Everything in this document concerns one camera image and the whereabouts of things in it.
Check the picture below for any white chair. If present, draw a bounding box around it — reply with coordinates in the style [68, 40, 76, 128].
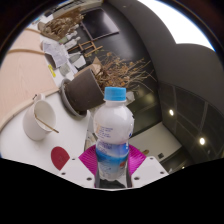
[69, 53, 87, 69]

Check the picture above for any thin wooden stick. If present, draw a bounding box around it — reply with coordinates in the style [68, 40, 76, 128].
[33, 112, 60, 134]

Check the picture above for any green spray bottle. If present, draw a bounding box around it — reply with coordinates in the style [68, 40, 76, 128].
[59, 31, 81, 45]

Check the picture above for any small white cup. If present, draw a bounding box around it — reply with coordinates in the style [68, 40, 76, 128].
[59, 62, 72, 77]

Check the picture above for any long ceiling light strip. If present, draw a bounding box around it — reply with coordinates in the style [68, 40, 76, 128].
[137, 0, 216, 52]

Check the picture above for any printed newspaper sheet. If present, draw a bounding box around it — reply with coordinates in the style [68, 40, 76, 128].
[41, 41, 69, 69]

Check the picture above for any yellow marker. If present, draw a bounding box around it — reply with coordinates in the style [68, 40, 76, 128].
[47, 63, 57, 79]

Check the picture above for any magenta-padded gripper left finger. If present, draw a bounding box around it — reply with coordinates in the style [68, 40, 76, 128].
[56, 144, 100, 190]

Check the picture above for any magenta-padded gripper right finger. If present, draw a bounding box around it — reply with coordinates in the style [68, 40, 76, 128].
[125, 144, 170, 190]

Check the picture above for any white blue-capped drink bottle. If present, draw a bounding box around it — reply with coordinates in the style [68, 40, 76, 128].
[92, 86, 135, 183]

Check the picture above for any dried plant in dark pot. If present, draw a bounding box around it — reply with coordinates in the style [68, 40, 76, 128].
[63, 51, 158, 113]

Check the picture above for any white mug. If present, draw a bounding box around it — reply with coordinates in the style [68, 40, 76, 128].
[22, 93, 58, 142]

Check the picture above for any brown cardboard box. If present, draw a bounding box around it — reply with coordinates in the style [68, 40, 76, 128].
[78, 56, 104, 78]

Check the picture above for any black wall screen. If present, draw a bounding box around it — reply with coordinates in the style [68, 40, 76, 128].
[79, 8, 120, 42]

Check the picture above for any grey plant saucer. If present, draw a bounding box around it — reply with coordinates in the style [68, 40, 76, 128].
[59, 78, 88, 118]

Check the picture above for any wooden easel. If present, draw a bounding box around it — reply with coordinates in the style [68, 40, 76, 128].
[67, 39, 104, 59]

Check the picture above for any flat round red coaster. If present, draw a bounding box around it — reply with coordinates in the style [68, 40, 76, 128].
[50, 146, 71, 172]

